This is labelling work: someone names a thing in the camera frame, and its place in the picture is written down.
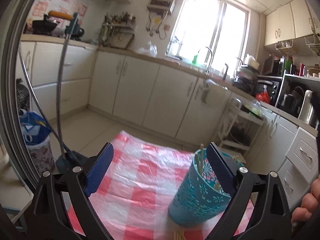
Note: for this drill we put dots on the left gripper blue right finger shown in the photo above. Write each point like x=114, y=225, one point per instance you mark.
x=238, y=182

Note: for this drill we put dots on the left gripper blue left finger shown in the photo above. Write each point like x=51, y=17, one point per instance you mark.
x=83, y=181

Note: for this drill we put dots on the teal perforated utensil holder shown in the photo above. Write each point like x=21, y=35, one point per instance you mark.
x=198, y=199

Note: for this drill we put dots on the wooden chopstick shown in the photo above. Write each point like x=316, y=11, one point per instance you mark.
x=199, y=157
x=179, y=235

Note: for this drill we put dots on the chrome kitchen faucet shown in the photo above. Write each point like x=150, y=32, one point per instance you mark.
x=210, y=60

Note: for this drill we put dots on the person's right hand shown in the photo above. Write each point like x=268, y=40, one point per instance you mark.
x=309, y=204

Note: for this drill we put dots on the wooden chopstick in holder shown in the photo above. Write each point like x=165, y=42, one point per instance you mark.
x=199, y=157

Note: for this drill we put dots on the floral trash bin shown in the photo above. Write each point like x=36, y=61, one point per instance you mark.
x=42, y=156

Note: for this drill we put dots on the white shelf cart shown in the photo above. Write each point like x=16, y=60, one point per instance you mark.
x=240, y=125

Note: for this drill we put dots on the pink checkered plastic tablecloth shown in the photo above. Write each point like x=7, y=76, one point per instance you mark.
x=133, y=198

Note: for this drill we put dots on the white hanging trash bin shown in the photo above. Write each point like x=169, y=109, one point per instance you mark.
x=214, y=95

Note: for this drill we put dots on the red plastic bag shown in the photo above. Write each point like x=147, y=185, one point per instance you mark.
x=263, y=97

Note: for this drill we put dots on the white electric kettle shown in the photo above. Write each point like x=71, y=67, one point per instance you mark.
x=307, y=113

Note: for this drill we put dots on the black toaster oven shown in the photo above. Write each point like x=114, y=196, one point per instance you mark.
x=269, y=84

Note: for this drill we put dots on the black mesh bag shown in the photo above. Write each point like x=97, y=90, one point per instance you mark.
x=22, y=95

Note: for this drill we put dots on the dish rack with plates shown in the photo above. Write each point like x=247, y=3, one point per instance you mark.
x=246, y=74

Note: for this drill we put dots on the green dish soap bottle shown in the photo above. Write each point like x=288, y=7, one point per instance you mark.
x=194, y=61

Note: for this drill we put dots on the black kettle pot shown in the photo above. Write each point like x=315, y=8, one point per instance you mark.
x=77, y=33

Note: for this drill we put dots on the clear plastic bag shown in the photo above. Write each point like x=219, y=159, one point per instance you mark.
x=149, y=49

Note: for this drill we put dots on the black wok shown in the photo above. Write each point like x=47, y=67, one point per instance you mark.
x=45, y=26

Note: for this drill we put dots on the orange handled mop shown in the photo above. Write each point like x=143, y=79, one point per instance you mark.
x=68, y=158

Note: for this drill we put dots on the wall utensil rack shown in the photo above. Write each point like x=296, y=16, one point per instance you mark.
x=117, y=31

